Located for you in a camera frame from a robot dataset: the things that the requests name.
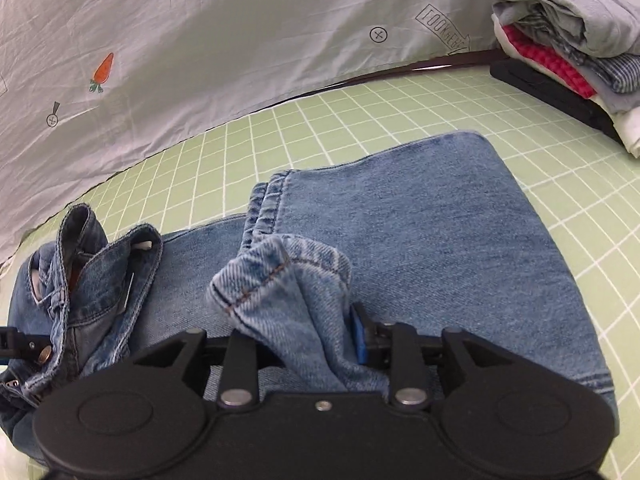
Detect blue denim jeans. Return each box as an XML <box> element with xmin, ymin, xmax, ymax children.
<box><xmin>0</xmin><ymin>131</ymin><xmax>620</xmax><ymax>467</ymax></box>

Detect green grid mat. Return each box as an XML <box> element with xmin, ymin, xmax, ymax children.
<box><xmin>20</xmin><ymin>62</ymin><xmax>640</xmax><ymax>480</ymax></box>

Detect white carrot-print sheet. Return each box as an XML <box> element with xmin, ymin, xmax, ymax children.
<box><xmin>0</xmin><ymin>0</ymin><xmax>551</xmax><ymax>266</ymax></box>

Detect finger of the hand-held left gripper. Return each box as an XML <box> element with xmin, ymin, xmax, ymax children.
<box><xmin>0</xmin><ymin>326</ymin><xmax>41</xmax><ymax>361</ymax></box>

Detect black board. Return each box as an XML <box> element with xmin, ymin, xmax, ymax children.
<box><xmin>489</xmin><ymin>59</ymin><xmax>624</xmax><ymax>144</ymax></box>

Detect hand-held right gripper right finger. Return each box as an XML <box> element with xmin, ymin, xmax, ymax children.
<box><xmin>349</xmin><ymin>305</ymin><xmax>521</xmax><ymax>407</ymax></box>

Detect stack of folded clothes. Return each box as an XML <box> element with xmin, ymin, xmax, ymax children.
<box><xmin>491</xmin><ymin>12</ymin><xmax>640</xmax><ymax>159</ymax></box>

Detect grey folded garment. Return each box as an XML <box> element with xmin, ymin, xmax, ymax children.
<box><xmin>491</xmin><ymin>0</ymin><xmax>640</xmax><ymax>57</ymax></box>

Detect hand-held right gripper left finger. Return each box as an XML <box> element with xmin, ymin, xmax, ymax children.
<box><xmin>132</xmin><ymin>329</ymin><xmax>259</xmax><ymax>407</ymax></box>

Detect pink checked folded cloth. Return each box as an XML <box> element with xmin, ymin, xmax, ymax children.
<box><xmin>501</xmin><ymin>25</ymin><xmax>599</xmax><ymax>99</ymax></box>

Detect blue striped folded garment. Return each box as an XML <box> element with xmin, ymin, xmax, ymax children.
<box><xmin>520</xmin><ymin>14</ymin><xmax>640</xmax><ymax>94</ymax></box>

